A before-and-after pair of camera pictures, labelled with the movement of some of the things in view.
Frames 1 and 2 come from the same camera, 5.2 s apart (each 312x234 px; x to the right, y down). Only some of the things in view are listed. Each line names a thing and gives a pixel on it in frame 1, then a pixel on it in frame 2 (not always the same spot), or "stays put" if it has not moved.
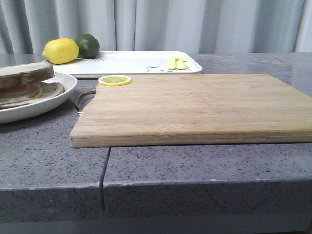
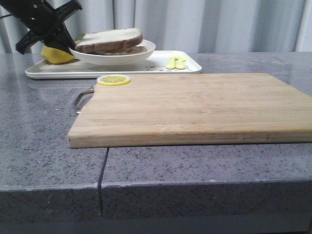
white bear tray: (132, 64) stays put
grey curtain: (27, 27) stays put
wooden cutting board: (193, 109) stays put
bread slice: (26, 74) → (109, 40)
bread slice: (49, 89) → (134, 49)
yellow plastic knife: (180, 61) stays put
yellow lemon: (61, 50) stays put
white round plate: (24, 112) → (113, 60)
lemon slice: (114, 80) stays put
